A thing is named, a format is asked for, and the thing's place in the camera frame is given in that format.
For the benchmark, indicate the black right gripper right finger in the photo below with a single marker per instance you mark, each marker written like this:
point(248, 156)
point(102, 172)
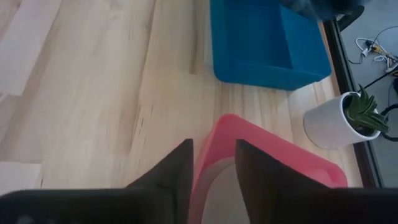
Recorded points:
point(273, 193)

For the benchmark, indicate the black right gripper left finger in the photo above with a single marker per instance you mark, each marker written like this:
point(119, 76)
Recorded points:
point(169, 189)

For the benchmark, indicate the pink plastic bin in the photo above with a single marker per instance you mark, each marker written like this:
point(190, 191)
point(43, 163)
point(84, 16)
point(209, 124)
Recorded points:
point(280, 152)

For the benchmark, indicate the white plant pot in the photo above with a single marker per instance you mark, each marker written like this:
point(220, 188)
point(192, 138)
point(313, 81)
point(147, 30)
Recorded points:
point(329, 124)

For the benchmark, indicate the green succulent plant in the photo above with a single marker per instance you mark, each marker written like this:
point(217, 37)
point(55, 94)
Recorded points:
point(363, 113)

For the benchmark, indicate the blue plastic bin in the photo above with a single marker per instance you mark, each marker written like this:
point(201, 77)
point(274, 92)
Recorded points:
point(264, 46)

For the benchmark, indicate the black table edge rail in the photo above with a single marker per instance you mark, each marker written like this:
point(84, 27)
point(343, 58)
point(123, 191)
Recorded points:
point(351, 102)

